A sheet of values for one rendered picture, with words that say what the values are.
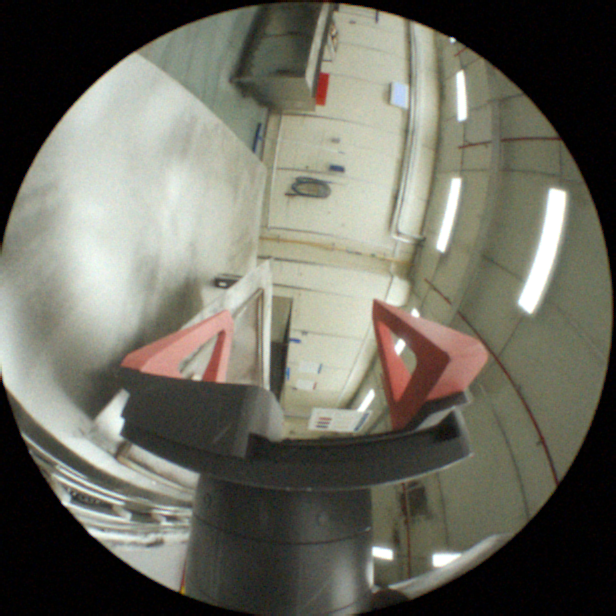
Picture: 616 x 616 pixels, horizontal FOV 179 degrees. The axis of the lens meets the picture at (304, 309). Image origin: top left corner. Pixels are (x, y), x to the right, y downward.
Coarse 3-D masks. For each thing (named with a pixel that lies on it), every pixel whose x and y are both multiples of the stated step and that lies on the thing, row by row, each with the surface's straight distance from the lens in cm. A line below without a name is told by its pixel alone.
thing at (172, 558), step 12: (120, 552) 56; (132, 552) 60; (144, 552) 64; (156, 552) 70; (168, 552) 77; (180, 552) 86; (132, 564) 62; (144, 564) 67; (156, 564) 73; (168, 564) 81; (180, 564) 90; (156, 576) 76; (168, 576) 84; (180, 576) 95
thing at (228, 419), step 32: (224, 320) 13; (160, 352) 9; (224, 352) 13; (128, 384) 9; (160, 384) 7; (192, 384) 6; (224, 384) 6; (128, 416) 7; (160, 416) 6; (192, 416) 6; (224, 416) 5; (256, 416) 5; (224, 448) 5
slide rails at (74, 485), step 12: (48, 468) 32; (60, 480) 33; (72, 480) 34; (84, 492) 36; (96, 492) 38; (72, 504) 36; (84, 504) 38; (120, 504) 43; (132, 504) 46; (96, 516) 40; (108, 516) 42; (120, 516) 45; (132, 516) 48
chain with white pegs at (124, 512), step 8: (48, 480) 34; (56, 488) 33; (64, 496) 32; (72, 496) 37; (80, 496) 38; (96, 504) 41; (104, 504) 43; (112, 504) 43; (120, 512) 43; (128, 512) 43; (136, 512) 51; (144, 512) 53; (160, 520) 54; (184, 520) 67
